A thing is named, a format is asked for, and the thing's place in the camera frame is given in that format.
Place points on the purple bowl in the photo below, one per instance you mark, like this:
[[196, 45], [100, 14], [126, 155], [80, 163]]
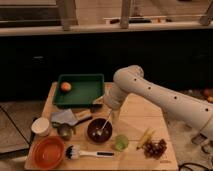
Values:
[[94, 126]]

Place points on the metal measuring cup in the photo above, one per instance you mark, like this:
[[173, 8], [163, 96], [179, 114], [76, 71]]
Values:
[[65, 131]]

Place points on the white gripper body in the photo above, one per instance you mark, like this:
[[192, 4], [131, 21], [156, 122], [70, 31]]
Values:
[[115, 115]]

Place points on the yellow banana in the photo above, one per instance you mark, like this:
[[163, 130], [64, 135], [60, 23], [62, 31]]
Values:
[[146, 136]]

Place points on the green plastic tray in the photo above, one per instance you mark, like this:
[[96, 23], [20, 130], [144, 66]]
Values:
[[85, 88]]

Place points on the grey blue cloth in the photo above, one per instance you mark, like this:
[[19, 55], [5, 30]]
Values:
[[65, 116]]

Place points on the wooden table board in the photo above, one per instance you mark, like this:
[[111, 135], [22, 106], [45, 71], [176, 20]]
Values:
[[135, 118]]

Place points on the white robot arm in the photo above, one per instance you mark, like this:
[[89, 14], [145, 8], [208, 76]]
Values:
[[194, 112]]

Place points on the orange bowl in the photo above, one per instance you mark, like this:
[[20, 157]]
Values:
[[48, 152]]

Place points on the orange fruit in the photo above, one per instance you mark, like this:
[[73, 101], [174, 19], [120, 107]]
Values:
[[65, 87]]

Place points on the white dish brush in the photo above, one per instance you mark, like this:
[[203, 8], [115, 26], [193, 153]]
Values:
[[75, 152]]

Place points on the bunch of dark grapes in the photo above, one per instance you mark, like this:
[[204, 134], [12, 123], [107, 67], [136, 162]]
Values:
[[155, 149]]

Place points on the white cup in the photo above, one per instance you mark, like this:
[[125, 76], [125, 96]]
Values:
[[41, 126]]

